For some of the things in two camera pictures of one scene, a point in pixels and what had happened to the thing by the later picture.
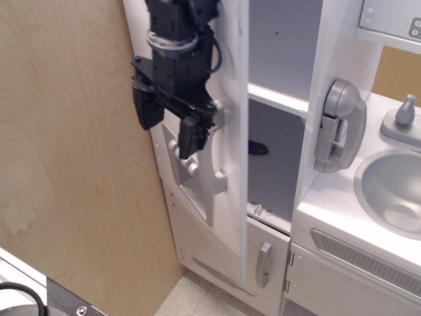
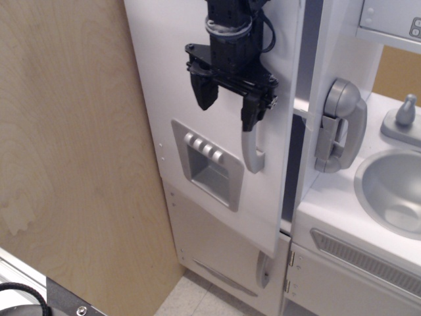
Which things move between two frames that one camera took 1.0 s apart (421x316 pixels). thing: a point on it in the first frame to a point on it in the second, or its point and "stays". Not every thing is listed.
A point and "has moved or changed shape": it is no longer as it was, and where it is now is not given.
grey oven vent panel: x=395 y=273 stays
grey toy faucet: x=402 y=123 stays
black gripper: x=176 y=78 to x=235 y=59
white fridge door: x=207 y=193 has moved or changed shape
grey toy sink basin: x=388 y=186 stays
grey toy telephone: x=339 y=135 stays
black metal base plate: x=60 y=301 stays
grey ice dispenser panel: x=187 y=172 to x=214 y=166
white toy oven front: x=328 y=276 stays
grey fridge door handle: x=212 y=182 to x=254 y=159
